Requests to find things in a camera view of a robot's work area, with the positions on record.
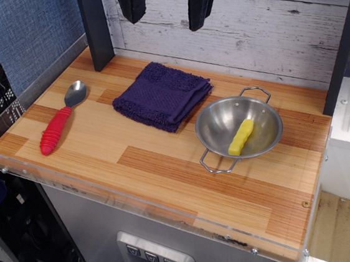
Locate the yellow toy fry piece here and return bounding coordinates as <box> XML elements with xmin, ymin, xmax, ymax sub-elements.
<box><xmin>228</xmin><ymin>119</ymin><xmax>254</xmax><ymax>156</ymax></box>

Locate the dark grey post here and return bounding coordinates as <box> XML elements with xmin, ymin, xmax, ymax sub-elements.
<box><xmin>323</xmin><ymin>2</ymin><xmax>350</xmax><ymax>116</ymax></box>
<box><xmin>77</xmin><ymin>0</ymin><xmax>115</xmax><ymax>72</ymax></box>

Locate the silver dispenser button panel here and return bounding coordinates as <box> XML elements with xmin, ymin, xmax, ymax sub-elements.
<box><xmin>116</xmin><ymin>231</ymin><xmax>195</xmax><ymax>262</ymax></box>

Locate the purple towel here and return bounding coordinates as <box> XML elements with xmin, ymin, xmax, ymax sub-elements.
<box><xmin>113</xmin><ymin>62</ymin><xmax>213</xmax><ymax>133</ymax></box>

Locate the clear acrylic table guard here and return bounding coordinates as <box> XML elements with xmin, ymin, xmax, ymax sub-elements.
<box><xmin>0</xmin><ymin>50</ymin><xmax>331</xmax><ymax>262</ymax></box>

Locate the red handled metal spoon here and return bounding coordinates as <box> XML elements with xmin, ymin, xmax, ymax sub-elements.
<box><xmin>39</xmin><ymin>80</ymin><xmax>88</xmax><ymax>156</ymax></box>

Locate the dark grey left post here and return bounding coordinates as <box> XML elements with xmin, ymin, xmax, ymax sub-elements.
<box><xmin>77</xmin><ymin>0</ymin><xmax>115</xmax><ymax>72</ymax></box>

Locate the dark grey right post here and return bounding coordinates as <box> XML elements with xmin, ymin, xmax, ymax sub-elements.
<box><xmin>323</xmin><ymin>2</ymin><xmax>350</xmax><ymax>116</ymax></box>

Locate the steel bowl with handles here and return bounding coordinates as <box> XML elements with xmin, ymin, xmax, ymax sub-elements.
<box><xmin>195</xmin><ymin>87</ymin><xmax>283</xmax><ymax>174</ymax></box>

